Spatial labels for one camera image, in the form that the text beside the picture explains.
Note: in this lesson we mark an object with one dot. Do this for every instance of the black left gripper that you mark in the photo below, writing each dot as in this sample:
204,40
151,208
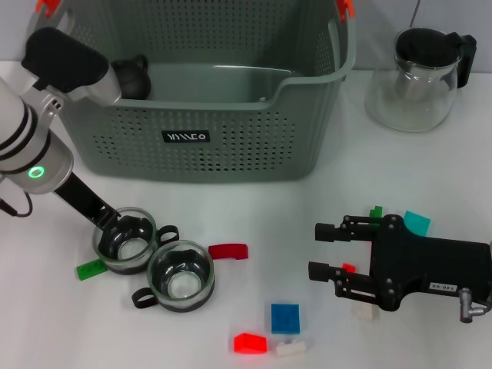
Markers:
84,200

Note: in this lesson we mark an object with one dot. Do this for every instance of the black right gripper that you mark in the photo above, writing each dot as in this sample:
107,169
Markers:
423,263

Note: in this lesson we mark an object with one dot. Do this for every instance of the small red square brick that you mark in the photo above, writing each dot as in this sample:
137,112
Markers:
348,268

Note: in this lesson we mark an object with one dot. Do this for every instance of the thin green plate brick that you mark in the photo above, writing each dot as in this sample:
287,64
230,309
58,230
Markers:
90,270

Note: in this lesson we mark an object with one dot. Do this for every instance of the grey perforated storage bin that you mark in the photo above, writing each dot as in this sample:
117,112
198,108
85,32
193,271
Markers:
230,146

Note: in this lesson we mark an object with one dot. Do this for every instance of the orange bin clip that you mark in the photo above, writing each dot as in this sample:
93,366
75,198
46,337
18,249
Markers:
48,7
345,8

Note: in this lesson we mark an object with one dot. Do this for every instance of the chunky white brick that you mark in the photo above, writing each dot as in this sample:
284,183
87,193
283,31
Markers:
364,312

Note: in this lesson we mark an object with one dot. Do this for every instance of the chunky green brick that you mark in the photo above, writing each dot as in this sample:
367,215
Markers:
376,211

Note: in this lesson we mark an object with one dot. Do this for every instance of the blue square plate brick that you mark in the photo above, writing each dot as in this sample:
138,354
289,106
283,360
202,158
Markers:
285,318

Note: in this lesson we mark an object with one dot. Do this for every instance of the teal square plate brick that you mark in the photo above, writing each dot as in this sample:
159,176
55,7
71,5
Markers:
419,223

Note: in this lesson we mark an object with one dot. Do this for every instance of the flat white brick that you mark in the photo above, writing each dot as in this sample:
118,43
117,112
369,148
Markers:
292,349

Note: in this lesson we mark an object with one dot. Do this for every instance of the dark red curved brick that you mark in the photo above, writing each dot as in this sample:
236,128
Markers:
228,251

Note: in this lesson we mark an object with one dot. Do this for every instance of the bright red slope brick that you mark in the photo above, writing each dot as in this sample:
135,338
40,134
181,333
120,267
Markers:
250,343

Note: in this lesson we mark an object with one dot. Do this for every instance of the silver angled gripper plug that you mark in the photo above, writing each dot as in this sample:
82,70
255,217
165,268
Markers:
466,305

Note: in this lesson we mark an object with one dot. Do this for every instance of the dark clay teapot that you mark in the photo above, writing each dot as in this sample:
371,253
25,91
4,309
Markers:
134,80

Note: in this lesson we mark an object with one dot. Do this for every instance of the glass pitcher black lid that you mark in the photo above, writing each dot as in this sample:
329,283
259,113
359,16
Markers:
411,107

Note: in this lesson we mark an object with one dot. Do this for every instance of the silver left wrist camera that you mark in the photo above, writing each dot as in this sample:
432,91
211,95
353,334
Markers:
61,61

